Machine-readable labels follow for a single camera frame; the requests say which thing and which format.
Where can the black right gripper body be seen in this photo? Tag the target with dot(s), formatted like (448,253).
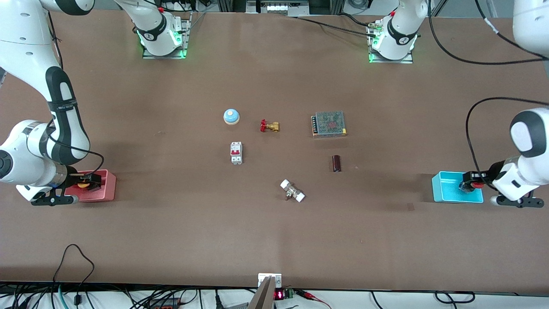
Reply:
(75,177)

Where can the yellow push button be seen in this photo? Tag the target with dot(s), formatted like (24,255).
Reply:
(82,185)

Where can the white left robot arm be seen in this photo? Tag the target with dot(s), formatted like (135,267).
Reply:
(527,137)

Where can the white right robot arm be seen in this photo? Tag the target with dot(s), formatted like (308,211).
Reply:
(25,43)

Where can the pink plastic bin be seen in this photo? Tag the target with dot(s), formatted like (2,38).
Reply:
(107,189)

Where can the cyan plastic bin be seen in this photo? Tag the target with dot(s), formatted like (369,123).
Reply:
(446,189)

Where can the dark brown capacitor cylinder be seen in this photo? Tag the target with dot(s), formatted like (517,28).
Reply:
(336,163)

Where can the white circuit breaker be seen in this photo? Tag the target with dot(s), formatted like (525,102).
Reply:
(236,153)

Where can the metal mesh power supply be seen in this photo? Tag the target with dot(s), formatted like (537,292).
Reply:
(329,123)

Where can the blue call bell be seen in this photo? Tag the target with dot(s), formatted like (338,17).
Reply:
(231,116)

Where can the white-ended metal pipe fitting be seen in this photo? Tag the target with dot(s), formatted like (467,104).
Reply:
(292,191)

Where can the red digit display module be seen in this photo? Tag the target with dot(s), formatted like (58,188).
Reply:
(283,294)

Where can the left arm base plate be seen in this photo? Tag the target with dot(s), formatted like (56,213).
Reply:
(392,61)

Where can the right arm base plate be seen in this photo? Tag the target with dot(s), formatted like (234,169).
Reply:
(186,34)

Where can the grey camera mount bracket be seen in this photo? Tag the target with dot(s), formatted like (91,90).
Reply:
(263,296)

